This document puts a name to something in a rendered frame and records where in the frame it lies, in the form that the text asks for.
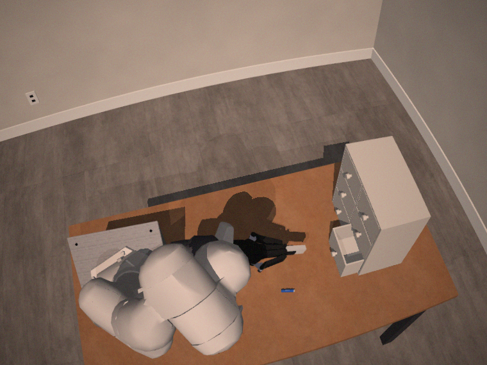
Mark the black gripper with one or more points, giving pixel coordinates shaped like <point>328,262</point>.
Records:
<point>275,248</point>

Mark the grey drawer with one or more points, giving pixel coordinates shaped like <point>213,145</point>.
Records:
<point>353,177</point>
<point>361,234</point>
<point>345,250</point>
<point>340,209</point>
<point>368,216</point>
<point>345,194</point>

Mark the white chest of drawers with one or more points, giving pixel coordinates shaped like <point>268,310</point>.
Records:
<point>395,199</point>

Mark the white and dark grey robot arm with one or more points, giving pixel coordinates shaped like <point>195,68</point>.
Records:
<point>174,291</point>

